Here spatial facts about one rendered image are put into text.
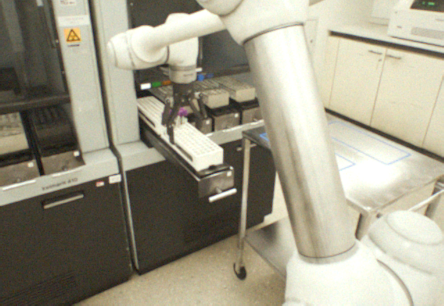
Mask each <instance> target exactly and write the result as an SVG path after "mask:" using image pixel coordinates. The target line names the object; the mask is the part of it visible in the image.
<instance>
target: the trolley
mask: <svg viewBox="0 0 444 306"><path fill-rule="evenodd" d="M325 116H326V119H327V124H328V127H329V130H330V135H331V138H332V143H333V147H334V152H335V156H336V161H337V164H338V167H339V172H340V175H341V181H342V184H343V188H344V192H345V197H346V200H347V203H348V205H349V206H350V207H351V208H353V209H354V210H356V211H358V212H359V213H360V214H359V219H358V222H357V227H356V230H355V239H357V240H359V241H361V239H362V238H363V237H364V236H365V235H367V232H368V229H369V226H370V222H371V219H372V215H374V214H375V213H377V212H378V213H377V215H376V218H377V219H379V218H381V217H382V216H383V214H381V213H379V211H381V210H383V209H384V208H386V207H388V206H390V205H392V204H394V203H397V202H398V201H399V200H401V199H403V198H405V197H407V196H409V195H410V194H412V193H414V192H416V191H418V190H420V189H422V188H423V187H425V186H427V185H429V184H431V183H433V182H435V181H436V182H435V183H434V190H433V192H432V195H431V198H428V199H427V200H425V201H423V202H421V203H419V204H418V205H417V206H415V207H413V208H411V209H410V210H408V211H409V212H410V211H412V212H416V211H417V210H419V209H420V208H422V207H425V206H427V209H426V210H425V214H424V216H426V217H427V218H429V219H431V220H432V221H433V217H434V213H435V211H436V208H437V206H438V203H439V201H440V199H441V197H442V196H444V164H442V163H440V162H438V161H436V160H433V159H431V158H429V157H427V156H424V155H423V154H420V153H418V152H415V151H413V150H411V149H409V148H407V147H404V146H403V145H400V144H398V143H395V142H393V141H391V140H389V139H386V138H384V137H382V136H380V135H377V134H375V133H372V132H370V131H369V130H366V129H364V128H361V127H359V126H356V125H353V124H351V123H348V122H347V121H344V120H342V119H339V118H337V117H334V116H332V115H330V114H328V113H326V112H325ZM241 135H242V141H241V171H240V187H239V216H238V232H237V261H236V262H235V263H234V264H233V269H234V273H235V275H236V276H237V277H238V278H239V279H240V280H243V279H245V278H246V276H247V273H246V269H245V262H244V261H243V257H244V241H245V242H246V243H247V244H248V245H249V246H250V247H251V248H252V249H253V250H254V251H255V252H256V253H257V254H258V255H259V256H260V257H261V258H262V259H263V260H264V261H265V262H266V263H267V264H268V265H269V266H270V267H271V268H272V269H273V270H274V271H275V272H276V273H277V274H278V275H279V276H280V277H281V278H282V279H283V281H284V282H285V283H286V281H287V264H288V263H289V260H290V258H291V256H292V254H293V252H294V250H295V249H296V242H295V239H294V235H293V230H292V228H291V223H290V220H289V216H286V217H284V218H282V219H279V220H277V221H274V222H272V223H270V224H268V225H266V226H263V227H261V228H259V229H256V230H254V231H252V232H249V233H248V234H246V235H245V234H244V233H245V221H246V198H247V186H248V162H249V150H250V141H251V142H252V143H254V144H256V145H257V146H258V147H260V148H262V149H263V150H265V151H266V152H267V153H270V154H271V155H273V154H272V151H271V147H270V144H269V140H268V135H267V133H266V128H265V125H263V126H258V127H255V128H250V129H247V130H243V131H242V132H241Z"/></svg>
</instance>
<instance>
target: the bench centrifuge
mask: <svg viewBox="0 0 444 306"><path fill-rule="evenodd" d="M386 34H387V35H389V36H392V37H401V38H405V39H408V40H415V41H420V42H426V43H431V44H438V45H442V46H443V47H444V0H398V1H397V2H396V4H395V6H394V7H393V8H392V11H391V17H390V20H389V23H388V28H387V32H386Z"/></svg>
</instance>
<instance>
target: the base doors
mask: <svg viewBox="0 0 444 306"><path fill-rule="evenodd" d="M368 50H369V51H371V50H373V51H374V52H378V53H382V54H381V55H380V54H376V53H371V52H369V51H368ZM357 53H360V54H364V55H365V56H364V57H363V56H358V55H357ZM390 54H391V55H392V56H395V57H401V58H400V59H397V58H392V57H388V56H386V55H390ZM379 59H382V61H381V62H380V61H379V62H378V60H379ZM377 63H378V64H379V65H378V68H377V70H376V66H377ZM404 64H407V65H411V66H414V67H416V69H413V68H410V67H405V66H404ZM320 94H321V99H322V102H323V107H324V108H327V109H330V110H333V111H335V112H338V113H339V114H342V115H344V116H347V117H349V118H351V119H354V120H355V121H358V122H360V123H363V124H366V125H367V126H370V127H373V128H376V129H379V130H381V131H383V132H385V133H388V134H390V135H393V136H395V137H398V138H400V139H403V140H404V141H406V142H409V143H412V144H415V145H416V146H419V147H421V148H423V149H426V150H428V151H431V152H432V153H435V154H437V155H439V156H441V157H443V158H444V60H440V59H436V58H430V57H427V56H420V55H416V54H412V53H407V52H403V51H396V50H393V49H387V48H386V47H383V46H377V45H373V44H367V43H364V42H358V41H354V40H348V39H344V38H339V37H334V36H330V35H329V36H328V41H327V49H326V54H325V62H324V67H323V76H322V81H321V90H320Z"/></svg>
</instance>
